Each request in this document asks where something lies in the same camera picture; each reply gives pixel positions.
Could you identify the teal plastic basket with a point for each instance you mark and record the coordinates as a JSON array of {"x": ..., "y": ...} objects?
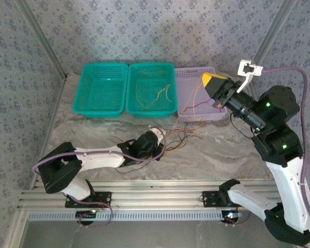
[
  {"x": 99, "y": 90},
  {"x": 151, "y": 77}
]

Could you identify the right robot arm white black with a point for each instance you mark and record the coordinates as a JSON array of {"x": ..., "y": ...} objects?
[{"x": 286, "y": 186}]

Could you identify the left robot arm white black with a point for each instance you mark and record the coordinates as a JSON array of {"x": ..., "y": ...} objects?
[{"x": 100, "y": 156}]

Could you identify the lilac plastic basket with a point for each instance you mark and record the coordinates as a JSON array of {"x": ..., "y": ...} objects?
[{"x": 186, "y": 87}]

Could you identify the empty teal plastic basket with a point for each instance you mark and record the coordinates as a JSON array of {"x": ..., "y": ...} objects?
[{"x": 99, "y": 90}]

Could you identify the black controller board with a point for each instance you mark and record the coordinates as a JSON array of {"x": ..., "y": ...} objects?
[
  {"x": 232, "y": 215},
  {"x": 86, "y": 214}
]

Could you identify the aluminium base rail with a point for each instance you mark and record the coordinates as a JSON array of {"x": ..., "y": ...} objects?
[{"x": 155, "y": 193}]

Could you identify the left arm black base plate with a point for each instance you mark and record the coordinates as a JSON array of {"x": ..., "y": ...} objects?
[{"x": 103, "y": 199}]

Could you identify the aluminium frame post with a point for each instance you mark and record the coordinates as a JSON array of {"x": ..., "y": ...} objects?
[
  {"x": 41, "y": 38},
  {"x": 271, "y": 38}
]

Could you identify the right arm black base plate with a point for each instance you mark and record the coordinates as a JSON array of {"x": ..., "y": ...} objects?
[{"x": 209, "y": 199}]

